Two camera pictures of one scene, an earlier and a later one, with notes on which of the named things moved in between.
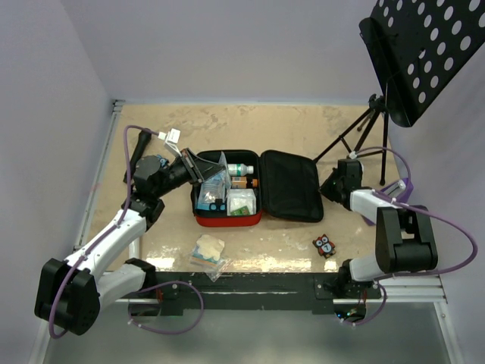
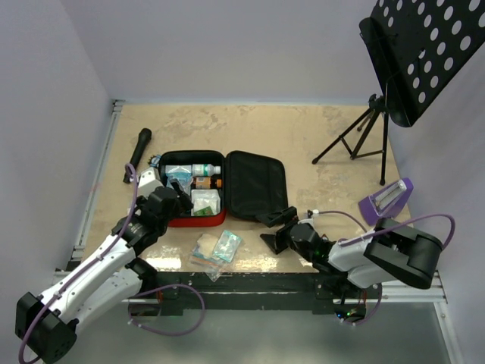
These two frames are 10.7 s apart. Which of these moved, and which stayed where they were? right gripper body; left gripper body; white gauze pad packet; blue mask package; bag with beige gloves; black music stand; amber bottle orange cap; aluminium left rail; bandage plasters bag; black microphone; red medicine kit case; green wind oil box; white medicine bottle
Moved: white medicine bottle; green wind oil box; left gripper body; white gauze pad packet; amber bottle orange cap; red medicine kit case; right gripper body; bandage plasters bag; blue mask package
Stayed: bag with beige gloves; aluminium left rail; black microphone; black music stand
